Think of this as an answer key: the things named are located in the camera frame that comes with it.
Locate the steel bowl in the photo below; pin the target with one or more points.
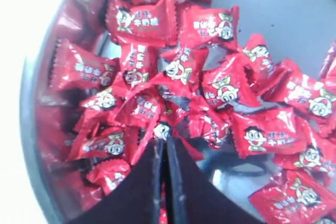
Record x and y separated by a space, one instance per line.
301 29

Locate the red candy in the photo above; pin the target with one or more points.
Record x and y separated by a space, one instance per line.
151 24
273 131
293 197
200 26
76 68
145 108

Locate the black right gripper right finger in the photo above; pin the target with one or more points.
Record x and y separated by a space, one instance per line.
190 196

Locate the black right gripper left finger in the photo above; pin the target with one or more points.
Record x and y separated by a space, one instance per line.
137 198

